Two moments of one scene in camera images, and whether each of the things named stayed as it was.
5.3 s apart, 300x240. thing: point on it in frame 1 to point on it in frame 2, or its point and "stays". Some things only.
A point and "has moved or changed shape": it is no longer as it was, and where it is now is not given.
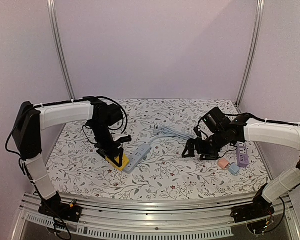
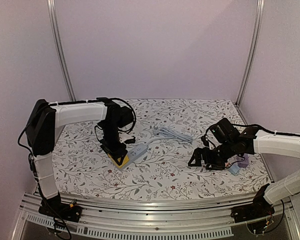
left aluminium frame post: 56,34 stays
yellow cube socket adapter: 125,161 has moved or changed shape
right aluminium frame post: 258,30 stays
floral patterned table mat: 149,164 stays
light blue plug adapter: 234,169 stays
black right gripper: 200,147 to 206,157
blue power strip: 136,156 has moved or changed shape
